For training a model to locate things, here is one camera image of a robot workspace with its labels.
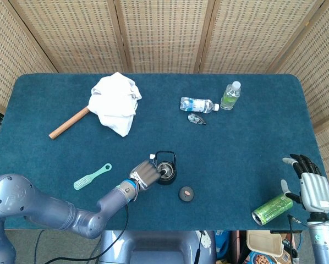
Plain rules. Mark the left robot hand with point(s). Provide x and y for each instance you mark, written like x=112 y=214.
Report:
x=145 y=174

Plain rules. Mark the clear bottle with green label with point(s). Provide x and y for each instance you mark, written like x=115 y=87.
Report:
x=230 y=97

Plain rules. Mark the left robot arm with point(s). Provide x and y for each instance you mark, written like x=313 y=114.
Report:
x=43 y=206

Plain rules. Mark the wooden rolling pin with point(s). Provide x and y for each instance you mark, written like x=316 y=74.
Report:
x=68 y=123

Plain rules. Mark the crumpled white cloth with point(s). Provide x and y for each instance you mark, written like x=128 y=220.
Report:
x=112 y=107

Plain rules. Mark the cookie box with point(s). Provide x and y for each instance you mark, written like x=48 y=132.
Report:
x=259 y=259

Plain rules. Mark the beige takeout box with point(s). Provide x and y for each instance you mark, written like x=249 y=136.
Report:
x=263 y=243

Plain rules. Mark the blue package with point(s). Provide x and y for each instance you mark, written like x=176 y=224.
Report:
x=222 y=244

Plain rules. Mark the black lid with wooden knob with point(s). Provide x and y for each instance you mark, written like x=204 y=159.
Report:
x=182 y=196

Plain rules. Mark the black cast iron teapot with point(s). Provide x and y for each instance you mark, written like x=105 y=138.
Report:
x=170 y=178

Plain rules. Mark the blue-grey robot torso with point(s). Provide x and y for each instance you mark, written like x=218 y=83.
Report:
x=153 y=247

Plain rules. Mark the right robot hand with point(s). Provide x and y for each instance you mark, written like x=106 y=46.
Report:
x=315 y=192

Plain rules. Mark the woven bamboo folding screen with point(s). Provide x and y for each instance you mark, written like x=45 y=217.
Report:
x=164 y=33

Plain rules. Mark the mint green scrub brush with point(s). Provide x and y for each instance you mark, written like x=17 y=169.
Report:
x=90 y=177

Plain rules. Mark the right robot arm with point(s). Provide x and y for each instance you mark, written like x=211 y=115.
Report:
x=324 y=242

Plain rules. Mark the clear bottle with blue label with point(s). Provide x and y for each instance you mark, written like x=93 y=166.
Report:
x=197 y=105

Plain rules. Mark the green drink can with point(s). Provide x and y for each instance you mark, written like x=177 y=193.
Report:
x=273 y=209

